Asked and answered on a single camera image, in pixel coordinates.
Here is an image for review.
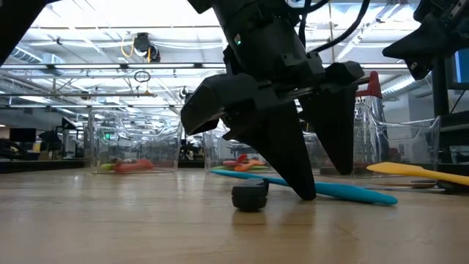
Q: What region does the black hanging cable ring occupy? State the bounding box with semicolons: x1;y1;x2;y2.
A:
133;70;152;84

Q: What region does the clear plastic bin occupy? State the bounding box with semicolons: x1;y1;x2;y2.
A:
202;120;285;175
86;109;184;175
285;104;440;180

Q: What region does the dark background workstation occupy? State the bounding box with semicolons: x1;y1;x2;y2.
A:
37;116;86;161

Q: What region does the small black round cap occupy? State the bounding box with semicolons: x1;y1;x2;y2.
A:
231;177;270;213

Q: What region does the green silicone spatula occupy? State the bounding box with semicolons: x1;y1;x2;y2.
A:
212;165;270;172

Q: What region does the grey workstation cart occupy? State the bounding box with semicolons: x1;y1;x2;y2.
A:
430;54;469;166

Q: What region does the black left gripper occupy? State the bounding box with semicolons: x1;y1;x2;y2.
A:
223;50;366;202

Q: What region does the orange silicone spatula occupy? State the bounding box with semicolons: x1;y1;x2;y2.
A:
234;159;265;172

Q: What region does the computer monitor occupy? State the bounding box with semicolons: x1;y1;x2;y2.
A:
448;47;469;91

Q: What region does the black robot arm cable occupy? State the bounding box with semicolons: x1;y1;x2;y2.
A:
298;0;371;54

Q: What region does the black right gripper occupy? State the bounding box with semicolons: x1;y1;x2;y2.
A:
383;0;469;81

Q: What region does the yellow silicone spatula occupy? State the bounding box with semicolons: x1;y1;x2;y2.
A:
366;161;469;187

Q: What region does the red metal box grater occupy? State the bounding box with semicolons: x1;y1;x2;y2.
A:
353;71;390;169

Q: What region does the blue silicone spatula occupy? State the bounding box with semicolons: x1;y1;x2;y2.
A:
210;169;399;206

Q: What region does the black background monitor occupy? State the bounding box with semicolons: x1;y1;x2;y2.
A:
9;128;37;144

